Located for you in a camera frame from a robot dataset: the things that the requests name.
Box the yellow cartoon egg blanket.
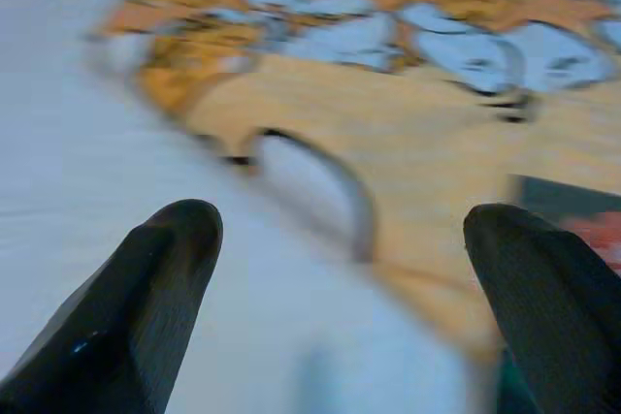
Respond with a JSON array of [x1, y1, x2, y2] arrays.
[[86, 0, 621, 362]]

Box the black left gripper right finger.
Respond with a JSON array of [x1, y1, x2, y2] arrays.
[[463, 203, 621, 414]]

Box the red and black book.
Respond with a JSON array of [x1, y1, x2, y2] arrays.
[[495, 173, 621, 414]]

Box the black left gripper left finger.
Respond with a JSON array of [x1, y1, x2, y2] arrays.
[[0, 198, 224, 414]]

